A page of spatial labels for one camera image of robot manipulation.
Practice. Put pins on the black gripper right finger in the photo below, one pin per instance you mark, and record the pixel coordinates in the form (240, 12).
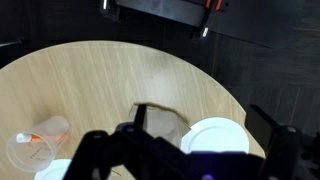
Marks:
(290, 153)

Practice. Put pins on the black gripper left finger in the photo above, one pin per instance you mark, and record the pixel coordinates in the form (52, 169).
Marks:
(100, 156)

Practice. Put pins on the orange marker with white cap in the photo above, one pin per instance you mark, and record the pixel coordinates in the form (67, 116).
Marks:
(35, 139)

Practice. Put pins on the clear plastic cup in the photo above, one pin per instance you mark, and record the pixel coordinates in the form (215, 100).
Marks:
(40, 156)

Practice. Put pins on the white paper plate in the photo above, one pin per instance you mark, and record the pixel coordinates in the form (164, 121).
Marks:
(53, 171)
(216, 136)

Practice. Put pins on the crumpled brown paper napkin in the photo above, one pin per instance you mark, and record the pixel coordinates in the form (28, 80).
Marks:
(163, 125)

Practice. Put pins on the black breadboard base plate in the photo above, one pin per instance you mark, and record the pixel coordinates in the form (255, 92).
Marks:
(253, 20)

